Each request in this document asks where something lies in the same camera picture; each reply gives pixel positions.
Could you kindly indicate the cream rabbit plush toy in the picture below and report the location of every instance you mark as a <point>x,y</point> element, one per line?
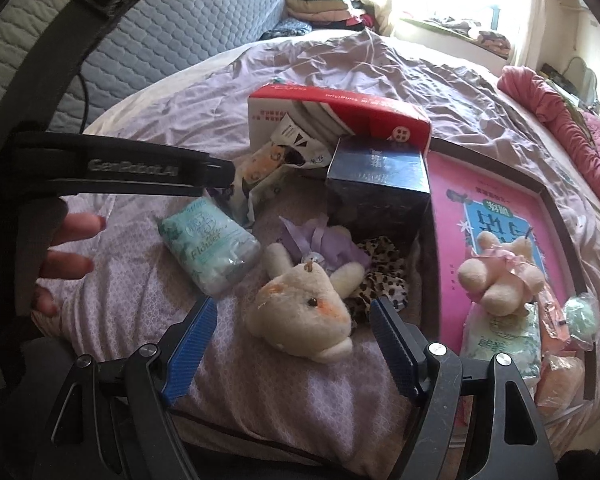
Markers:
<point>300,310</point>

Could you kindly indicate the pink tray with dark frame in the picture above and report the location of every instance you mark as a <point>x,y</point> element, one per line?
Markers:
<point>460,210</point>

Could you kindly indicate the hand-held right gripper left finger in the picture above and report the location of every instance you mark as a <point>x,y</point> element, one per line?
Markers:
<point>190,355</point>

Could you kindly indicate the grey quilted headboard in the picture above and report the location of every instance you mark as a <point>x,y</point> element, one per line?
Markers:
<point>180,25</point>

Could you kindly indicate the mint green puff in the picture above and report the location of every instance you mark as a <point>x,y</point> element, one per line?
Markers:
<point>582,315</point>

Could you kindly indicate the pile of folded clothes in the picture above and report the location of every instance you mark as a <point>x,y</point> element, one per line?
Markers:
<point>320,7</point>

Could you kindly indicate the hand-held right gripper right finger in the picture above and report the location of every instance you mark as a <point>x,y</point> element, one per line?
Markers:
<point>395,355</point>

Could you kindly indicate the red and white cardboard box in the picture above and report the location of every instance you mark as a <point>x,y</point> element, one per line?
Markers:
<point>360,110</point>

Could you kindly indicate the white printed plastic packet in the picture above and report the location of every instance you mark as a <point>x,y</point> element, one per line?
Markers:
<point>262,170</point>

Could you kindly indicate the dark blue box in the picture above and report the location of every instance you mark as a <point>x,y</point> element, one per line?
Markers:
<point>375,170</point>

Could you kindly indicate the green floral tissue pack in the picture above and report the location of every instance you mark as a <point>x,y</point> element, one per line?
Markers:
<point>205,245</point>

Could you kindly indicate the teddy bear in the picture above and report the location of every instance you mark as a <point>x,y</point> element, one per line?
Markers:
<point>500,285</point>

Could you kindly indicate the clothes on window sill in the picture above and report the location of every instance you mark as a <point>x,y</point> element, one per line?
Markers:
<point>490,40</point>

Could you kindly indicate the dark patterned pillow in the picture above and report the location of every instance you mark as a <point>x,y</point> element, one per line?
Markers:
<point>287,27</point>

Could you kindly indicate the standing fan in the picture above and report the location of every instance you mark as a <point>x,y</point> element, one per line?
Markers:
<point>582,77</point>

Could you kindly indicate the pink quilt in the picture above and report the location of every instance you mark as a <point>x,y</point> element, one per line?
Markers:
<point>545,95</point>

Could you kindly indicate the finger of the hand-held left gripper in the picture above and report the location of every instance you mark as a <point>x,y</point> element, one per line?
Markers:
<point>215,172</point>

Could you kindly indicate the pink plastic-wrapped packet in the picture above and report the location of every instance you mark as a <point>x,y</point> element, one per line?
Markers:
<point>560,375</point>

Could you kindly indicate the person's left hand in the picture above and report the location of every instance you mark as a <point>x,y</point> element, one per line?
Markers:
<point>75,225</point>

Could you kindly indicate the leopard print cloth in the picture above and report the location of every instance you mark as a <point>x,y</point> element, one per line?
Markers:
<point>380,280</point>

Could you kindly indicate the white and green tissue pack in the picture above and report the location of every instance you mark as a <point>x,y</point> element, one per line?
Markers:
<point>505,350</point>

